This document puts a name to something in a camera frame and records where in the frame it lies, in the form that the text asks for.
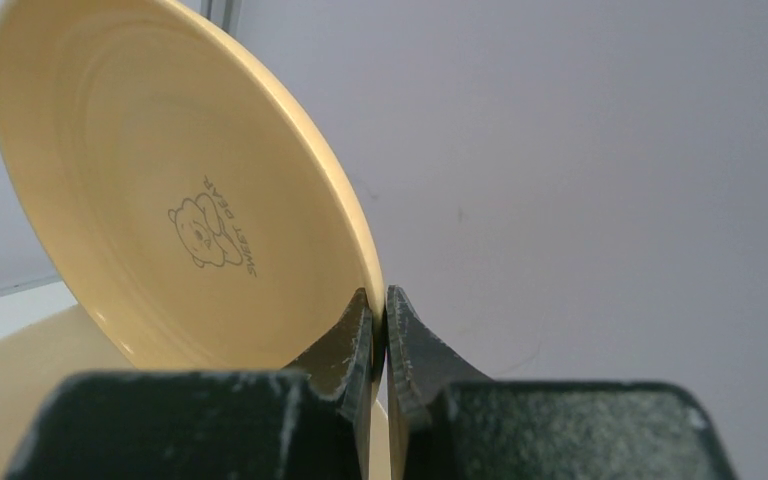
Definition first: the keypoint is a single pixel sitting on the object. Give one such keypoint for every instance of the beige plastic bin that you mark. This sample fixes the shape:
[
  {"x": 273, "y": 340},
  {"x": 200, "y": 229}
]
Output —
[{"x": 35, "y": 360}]

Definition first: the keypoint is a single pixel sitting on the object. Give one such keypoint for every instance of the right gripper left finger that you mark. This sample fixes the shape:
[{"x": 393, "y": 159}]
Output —
[{"x": 309, "y": 420}]

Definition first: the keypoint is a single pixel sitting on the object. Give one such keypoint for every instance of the yellow plate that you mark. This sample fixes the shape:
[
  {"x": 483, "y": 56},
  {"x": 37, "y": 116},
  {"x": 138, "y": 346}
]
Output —
[{"x": 185, "y": 197}]

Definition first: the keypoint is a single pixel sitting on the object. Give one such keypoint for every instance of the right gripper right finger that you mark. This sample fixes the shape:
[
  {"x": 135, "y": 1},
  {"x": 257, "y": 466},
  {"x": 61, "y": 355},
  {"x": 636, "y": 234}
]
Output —
[{"x": 449, "y": 420}]

